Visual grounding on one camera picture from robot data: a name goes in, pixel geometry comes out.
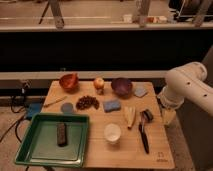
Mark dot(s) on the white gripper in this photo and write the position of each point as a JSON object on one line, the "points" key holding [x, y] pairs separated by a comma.
{"points": [[168, 115]]}

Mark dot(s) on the yellow banana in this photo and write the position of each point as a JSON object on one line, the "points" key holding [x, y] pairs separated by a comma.
{"points": [[129, 114]]}

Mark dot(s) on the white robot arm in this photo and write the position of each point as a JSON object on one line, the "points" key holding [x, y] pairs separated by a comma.
{"points": [[185, 82]]}

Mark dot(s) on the green plastic tray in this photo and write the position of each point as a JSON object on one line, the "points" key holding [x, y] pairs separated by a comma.
{"points": [[39, 145]]}

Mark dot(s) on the small dark object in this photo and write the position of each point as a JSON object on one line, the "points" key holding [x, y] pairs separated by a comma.
{"points": [[148, 115]]}

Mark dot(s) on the wooden cutting board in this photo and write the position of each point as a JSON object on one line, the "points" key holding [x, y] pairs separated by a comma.
{"points": [[129, 151]]}

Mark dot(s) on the purple bowl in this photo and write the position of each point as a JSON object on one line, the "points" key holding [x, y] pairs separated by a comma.
{"points": [[122, 86]]}

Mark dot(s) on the white cup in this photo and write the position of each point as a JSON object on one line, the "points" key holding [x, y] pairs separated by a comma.
{"points": [[112, 133]]}

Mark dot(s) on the red yellow apple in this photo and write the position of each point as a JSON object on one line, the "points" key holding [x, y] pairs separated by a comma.
{"points": [[98, 83]]}

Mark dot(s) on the wooden spoon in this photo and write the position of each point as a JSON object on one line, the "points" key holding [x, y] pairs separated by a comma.
{"points": [[54, 102]]}

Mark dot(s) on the orange bowl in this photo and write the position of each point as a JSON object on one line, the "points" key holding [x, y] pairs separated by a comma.
{"points": [[69, 81]]}

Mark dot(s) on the dark rectangular block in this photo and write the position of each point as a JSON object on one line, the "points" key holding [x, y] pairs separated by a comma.
{"points": [[61, 134]]}

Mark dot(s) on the blue box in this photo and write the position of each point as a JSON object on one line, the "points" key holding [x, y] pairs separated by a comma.
{"points": [[34, 108]]}

